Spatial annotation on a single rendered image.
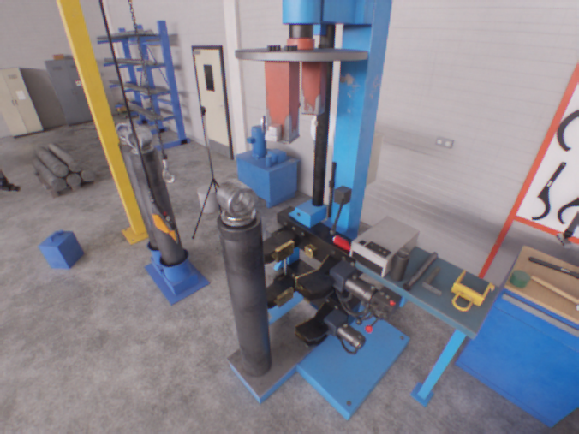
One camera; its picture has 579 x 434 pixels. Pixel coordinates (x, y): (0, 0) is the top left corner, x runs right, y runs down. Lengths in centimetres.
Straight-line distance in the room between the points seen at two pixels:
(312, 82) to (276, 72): 39
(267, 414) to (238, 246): 140
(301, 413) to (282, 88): 208
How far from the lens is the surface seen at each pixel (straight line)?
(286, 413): 237
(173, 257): 287
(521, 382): 271
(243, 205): 134
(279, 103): 119
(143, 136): 238
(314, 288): 165
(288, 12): 134
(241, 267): 143
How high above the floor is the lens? 222
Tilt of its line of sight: 33 degrees down
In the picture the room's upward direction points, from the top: straight up
